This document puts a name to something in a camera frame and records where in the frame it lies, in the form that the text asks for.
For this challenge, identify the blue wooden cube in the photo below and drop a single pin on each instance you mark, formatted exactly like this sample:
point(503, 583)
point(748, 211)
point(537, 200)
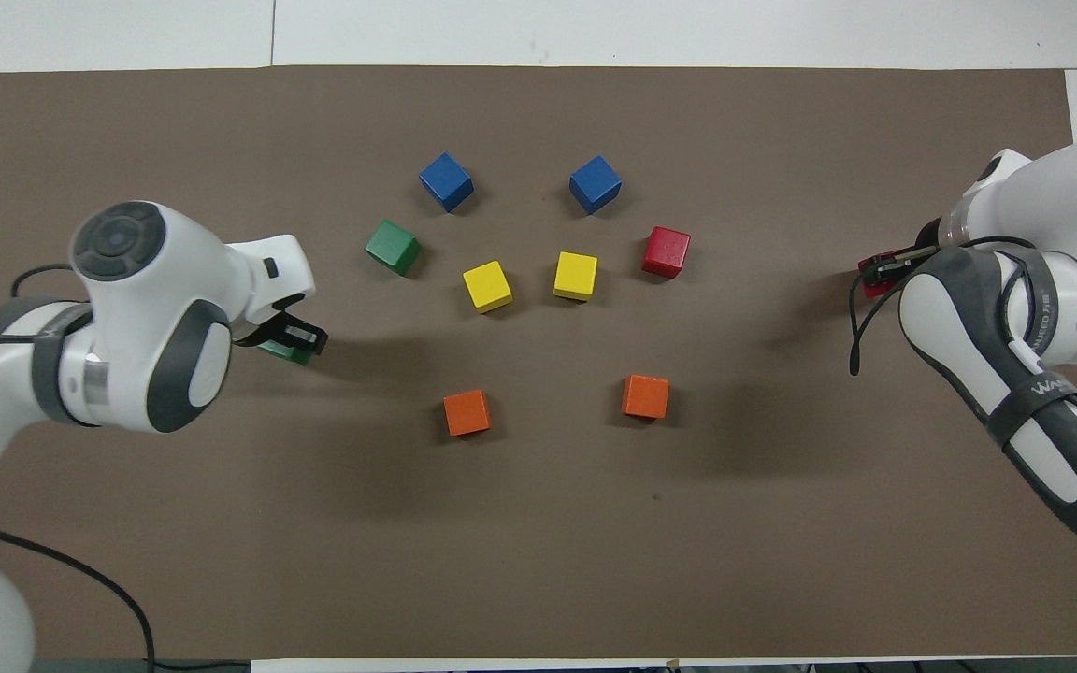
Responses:
point(595, 184)
point(446, 181)

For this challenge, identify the green wooden cube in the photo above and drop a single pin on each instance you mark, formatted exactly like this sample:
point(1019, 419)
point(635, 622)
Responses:
point(279, 352)
point(394, 247)

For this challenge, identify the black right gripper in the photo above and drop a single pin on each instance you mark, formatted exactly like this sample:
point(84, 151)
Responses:
point(929, 236)

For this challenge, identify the yellow wooden cube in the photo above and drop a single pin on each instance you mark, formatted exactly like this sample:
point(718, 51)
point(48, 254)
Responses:
point(576, 276)
point(487, 286)

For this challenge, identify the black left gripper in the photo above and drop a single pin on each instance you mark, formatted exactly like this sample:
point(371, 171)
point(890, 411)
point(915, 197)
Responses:
point(265, 322)

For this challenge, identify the orange wooden cube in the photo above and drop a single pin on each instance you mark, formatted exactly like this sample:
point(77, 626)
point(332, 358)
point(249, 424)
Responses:
point(646, 396)
point(466, 413)

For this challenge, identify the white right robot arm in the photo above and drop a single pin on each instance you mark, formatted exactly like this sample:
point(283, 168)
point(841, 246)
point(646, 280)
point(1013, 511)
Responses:
point(1043, 280)

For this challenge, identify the red wooden cube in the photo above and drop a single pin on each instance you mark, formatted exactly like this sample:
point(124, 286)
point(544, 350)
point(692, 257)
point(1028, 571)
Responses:
point(875, 283)
point(667, 252)

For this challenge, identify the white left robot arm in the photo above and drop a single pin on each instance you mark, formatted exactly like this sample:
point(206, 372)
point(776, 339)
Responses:
point(155, 318)

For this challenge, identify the brown table mat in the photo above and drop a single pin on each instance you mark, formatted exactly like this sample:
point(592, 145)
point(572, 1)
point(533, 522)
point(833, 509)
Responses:
point(538, 514)

